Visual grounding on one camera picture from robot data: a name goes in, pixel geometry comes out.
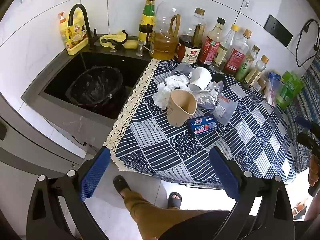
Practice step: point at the small bottle gold cap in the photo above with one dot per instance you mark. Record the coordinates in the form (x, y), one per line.
(253, 73)

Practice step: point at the dark bottle yellow green label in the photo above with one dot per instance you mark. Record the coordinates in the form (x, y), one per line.
(146, 17)

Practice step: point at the person's tan trouser leg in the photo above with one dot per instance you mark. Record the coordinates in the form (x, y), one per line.
(150, 215)

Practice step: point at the green box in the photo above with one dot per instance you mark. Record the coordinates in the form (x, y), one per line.
(288, 90)

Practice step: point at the silver foil bag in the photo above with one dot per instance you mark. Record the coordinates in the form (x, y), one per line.
(206, 98)

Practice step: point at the soy sauce jug white label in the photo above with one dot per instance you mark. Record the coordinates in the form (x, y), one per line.
(190, 55)

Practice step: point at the person's right forearm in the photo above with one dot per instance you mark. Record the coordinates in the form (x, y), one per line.
(313, 210)

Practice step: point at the patterned hanging cloth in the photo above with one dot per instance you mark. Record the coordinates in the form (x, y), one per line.
(308, 100)

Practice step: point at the crumpled white tissue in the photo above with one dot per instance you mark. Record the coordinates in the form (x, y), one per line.
(162, 95)

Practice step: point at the clear plastic cup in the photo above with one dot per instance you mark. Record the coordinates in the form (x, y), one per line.
(182, 70)

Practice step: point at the dark bottle red label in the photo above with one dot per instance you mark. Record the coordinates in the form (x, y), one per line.
(210, 47)

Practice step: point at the black kitchen faucet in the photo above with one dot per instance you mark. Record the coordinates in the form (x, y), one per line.
(86, 27)

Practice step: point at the black slipper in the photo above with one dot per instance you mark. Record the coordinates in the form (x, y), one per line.
(121, 183)
(175, 200)

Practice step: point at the person's right hand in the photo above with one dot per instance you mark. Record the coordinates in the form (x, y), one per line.
(314, 172)

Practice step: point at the black lined trash bin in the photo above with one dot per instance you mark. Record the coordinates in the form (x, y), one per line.
(95, 85)

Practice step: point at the dark kitchen sink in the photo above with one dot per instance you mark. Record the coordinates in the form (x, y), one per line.
(57, 80)

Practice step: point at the blue gum box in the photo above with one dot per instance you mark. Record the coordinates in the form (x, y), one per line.
(202, 125)

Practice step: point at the brown paper cup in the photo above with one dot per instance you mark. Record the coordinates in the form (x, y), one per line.
(178, 110)

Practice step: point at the printed white paper cup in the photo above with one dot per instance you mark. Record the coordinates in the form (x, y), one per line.
(196, 87)

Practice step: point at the person's black clothing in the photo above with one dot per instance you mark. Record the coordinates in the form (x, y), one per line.
(205, 227)

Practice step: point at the wall hook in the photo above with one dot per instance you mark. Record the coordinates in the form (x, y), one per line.
(247, 4)

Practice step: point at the yellow dish soap bottle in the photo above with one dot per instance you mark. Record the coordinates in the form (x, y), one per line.
(72, 38)

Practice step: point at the black wall socket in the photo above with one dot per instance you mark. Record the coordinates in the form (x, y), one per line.
(278, 30)

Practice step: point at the blue white patterned tablecloth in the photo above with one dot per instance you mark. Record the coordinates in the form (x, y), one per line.
(160, 142)

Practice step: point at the clear plastic packet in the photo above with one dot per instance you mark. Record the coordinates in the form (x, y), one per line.
(226, 110)

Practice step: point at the black cloth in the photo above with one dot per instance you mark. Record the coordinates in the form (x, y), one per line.
(218, 77)

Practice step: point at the green tea bottle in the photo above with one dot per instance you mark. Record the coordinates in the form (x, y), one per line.
(243, 67)

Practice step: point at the plain white paper cup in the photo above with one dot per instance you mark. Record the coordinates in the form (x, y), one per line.
(201, 76)

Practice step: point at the clear bag with carton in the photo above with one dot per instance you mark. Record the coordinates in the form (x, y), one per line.
(273, 87)

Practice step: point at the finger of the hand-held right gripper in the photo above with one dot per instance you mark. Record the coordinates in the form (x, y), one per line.
(303, 123)
(308, 142)

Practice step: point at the clear bottle red label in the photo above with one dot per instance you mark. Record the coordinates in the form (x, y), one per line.
(235, 60)

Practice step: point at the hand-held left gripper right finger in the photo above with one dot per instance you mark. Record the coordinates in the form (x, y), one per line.
(225, 175)

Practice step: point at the yellow cleaning rag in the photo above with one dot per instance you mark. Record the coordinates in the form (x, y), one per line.
(112, 40)

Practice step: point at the large clear oil jug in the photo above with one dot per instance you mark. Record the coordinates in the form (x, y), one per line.
(162, 47)

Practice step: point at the yellow sponge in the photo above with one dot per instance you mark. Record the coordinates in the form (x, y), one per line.
(131, 44)

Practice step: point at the small brown jar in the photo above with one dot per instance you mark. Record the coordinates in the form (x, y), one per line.
(261, 83)

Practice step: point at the clear bottle yellow cap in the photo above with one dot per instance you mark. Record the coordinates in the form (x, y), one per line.
(221, 52)

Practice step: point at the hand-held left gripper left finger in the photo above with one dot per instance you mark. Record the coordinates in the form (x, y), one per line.
(95, 172)

